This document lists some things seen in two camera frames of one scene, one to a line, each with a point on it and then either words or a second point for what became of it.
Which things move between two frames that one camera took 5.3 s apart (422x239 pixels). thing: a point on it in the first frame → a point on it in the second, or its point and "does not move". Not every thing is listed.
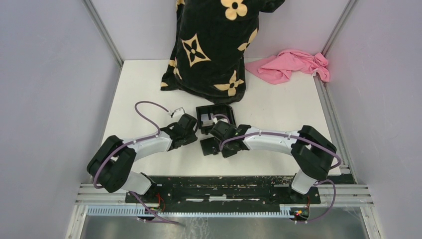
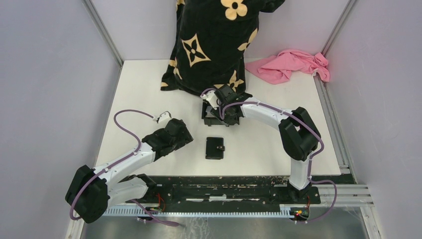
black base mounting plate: [225, 190] does not move
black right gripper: [227, 153] → [227, 120]
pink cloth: [277, 68] does not move
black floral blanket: [210, 39] does not move
